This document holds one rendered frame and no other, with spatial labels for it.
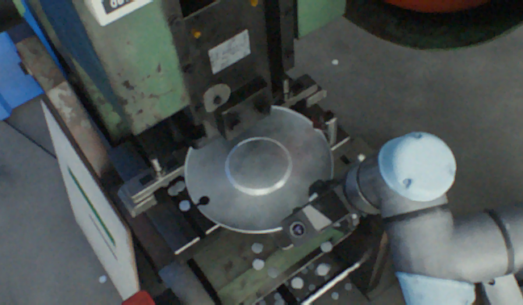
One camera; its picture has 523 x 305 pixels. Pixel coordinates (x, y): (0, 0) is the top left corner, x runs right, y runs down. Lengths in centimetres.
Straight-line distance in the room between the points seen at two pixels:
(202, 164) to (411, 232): 57
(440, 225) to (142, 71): 41
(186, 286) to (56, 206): 104
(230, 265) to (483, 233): 62
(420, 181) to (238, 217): 49
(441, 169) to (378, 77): 165
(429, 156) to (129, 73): 38
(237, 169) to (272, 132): 11
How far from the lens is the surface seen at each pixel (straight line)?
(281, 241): 99
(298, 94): 120
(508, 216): 66
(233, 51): 87
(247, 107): 93
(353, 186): 70
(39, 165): 222
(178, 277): 114
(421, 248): 61
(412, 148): 60
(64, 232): 203
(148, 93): 76
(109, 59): 69
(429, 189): 60
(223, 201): 104
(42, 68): 124
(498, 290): 145
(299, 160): 107
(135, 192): 112
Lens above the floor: 169
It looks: 57 degrees down
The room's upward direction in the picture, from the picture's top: 7 degrees counter-clockwise
